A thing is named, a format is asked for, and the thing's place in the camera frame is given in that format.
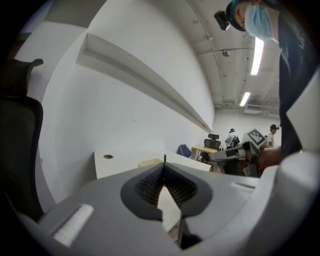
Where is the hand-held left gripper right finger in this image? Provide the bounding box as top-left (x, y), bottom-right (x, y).
top-left (164, 162), bottom-right (262, 250)

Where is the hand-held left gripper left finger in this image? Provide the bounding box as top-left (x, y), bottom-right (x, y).
top-left (17, 162), bottom-right (181, 256)

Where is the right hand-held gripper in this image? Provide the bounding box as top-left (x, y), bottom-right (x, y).
top-left (209, 128), bottom-right (268, 163)

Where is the small yellow wooden box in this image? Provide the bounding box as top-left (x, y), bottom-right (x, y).
top-left (137, 157), bottom-right (164, 169)

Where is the person's right forearm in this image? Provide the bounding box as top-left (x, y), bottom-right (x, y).
top-left (257, 145), bottom-right (284, 174)

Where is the black office chair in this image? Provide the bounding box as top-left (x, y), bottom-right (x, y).
top-left (0, 58), bottom-right (45, 223)
top-left (201, 133), bottom-right (222, 164)

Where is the yellow wooden table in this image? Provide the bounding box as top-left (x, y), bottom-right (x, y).
top-left (190, 145), bottom-right (220, 164)

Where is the blue chair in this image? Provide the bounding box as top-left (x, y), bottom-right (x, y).
top-left (176, 143), bottom-right (192, 159)

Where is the white table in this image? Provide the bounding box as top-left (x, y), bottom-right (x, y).
top-left (93, 149), bottom-right (212, 180)

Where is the ceiling air conditioner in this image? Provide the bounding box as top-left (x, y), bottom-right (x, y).
top-left (243, 104), bottom-right (281, 116)

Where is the short ceiling light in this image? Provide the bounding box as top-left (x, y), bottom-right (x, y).
top-left (239, 91), bottom-right (252, 107)

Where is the long ceiling light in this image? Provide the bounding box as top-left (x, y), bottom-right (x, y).
top-left (250, 36), bottom-right (265, 76)

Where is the person's dark printed shirt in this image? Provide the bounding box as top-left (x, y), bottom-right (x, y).
top-left (276, 7), bottom-right (320, 161)

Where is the blue face mask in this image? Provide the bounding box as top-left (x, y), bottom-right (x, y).
top-left (244, 4), bottom-right (274, 43)

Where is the person's head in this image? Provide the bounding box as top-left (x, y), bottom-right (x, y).
top-left (225, 0), bottom-right (281, 43)

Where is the black head camera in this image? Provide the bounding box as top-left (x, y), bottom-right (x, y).
top-left (213, 10), bottom-right (231, 32)

